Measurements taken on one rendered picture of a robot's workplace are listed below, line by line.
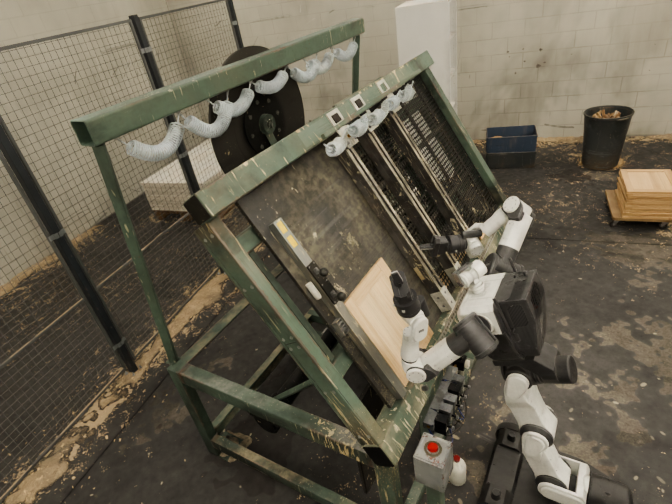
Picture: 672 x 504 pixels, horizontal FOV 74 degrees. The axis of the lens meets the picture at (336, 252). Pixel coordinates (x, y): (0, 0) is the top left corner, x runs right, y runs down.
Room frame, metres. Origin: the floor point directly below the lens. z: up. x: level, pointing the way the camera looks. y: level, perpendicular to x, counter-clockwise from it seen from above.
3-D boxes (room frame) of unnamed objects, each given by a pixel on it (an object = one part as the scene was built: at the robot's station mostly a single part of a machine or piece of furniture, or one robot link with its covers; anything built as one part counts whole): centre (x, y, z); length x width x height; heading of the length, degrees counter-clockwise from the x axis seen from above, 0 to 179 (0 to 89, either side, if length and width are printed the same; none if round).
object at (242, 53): (2.51, 0.26, 1.85); 0.80 x 0.06 x 0.80; 144
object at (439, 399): (1.41, -0.43, 0.69); 0.50 x 0.14 x 0.24; 144
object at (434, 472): (1.01, -0.23, 0.84); 0.12 x 0.12 x 0.18; 54
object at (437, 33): (5.60, -1.51, 1.03); 0.61 x 0.58 x 2.05; 154
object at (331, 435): (2.35, -0.14, 0.41); 2.20 x 1.38 x 0.83; 144
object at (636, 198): (3.66, -3.01, 0.20); 0.61 x 0.53 x 0.40; 154
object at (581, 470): (1.14, -0.89, 0.28); 0.21 x 0.20 x 0.13; 54
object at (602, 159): (4.90, -3.40, 0.33); 0.52 x 0.51 x 0.65; 154
